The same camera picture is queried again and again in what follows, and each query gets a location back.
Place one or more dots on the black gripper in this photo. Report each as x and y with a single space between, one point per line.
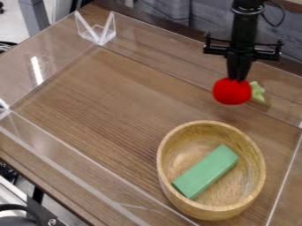
240 46

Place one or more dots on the red plush fruit green leaves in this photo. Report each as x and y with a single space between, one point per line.
234 92

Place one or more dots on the clear acrylic tray walls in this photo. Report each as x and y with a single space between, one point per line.
88 108

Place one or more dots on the oval wooden bowl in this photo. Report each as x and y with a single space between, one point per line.
183 147

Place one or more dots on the green rectangular block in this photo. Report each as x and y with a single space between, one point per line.
200 176

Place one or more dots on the grey table leg post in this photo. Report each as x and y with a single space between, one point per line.
35 15

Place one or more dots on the black metal clamp bracket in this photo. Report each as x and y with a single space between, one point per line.
47 218

